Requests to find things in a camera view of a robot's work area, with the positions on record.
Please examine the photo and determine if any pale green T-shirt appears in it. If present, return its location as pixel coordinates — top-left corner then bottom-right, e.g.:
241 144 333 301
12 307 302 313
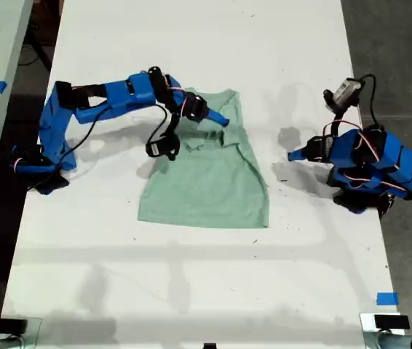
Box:
137 88 271 229

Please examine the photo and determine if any square blue tape piece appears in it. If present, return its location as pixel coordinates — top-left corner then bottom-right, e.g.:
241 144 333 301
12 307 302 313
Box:
376 292 400 307

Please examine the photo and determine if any black box on clear plate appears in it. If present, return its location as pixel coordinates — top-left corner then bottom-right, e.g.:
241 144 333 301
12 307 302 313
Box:
0 318 28 334
373 314 411 331

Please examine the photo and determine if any short black camera stalk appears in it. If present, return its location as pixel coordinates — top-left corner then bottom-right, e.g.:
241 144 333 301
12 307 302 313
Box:
330 108 342 136
167 108 181 137

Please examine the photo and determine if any black camera cable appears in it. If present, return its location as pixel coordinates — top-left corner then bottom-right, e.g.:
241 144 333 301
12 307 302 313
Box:
146 104 169 146
360 73 381 130

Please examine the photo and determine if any black camera box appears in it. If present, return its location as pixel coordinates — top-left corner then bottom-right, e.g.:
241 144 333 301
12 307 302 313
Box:
144 133 181 161

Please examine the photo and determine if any grey camera box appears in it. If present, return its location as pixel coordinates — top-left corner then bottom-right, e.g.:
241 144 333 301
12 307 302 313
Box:
323 76 364 110

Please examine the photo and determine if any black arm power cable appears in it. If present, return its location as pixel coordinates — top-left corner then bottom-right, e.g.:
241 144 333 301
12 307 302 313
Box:
27 107 109 193

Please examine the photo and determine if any thin black floor cable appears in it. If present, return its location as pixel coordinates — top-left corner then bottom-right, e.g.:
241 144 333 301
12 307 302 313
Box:
18 34 53 73

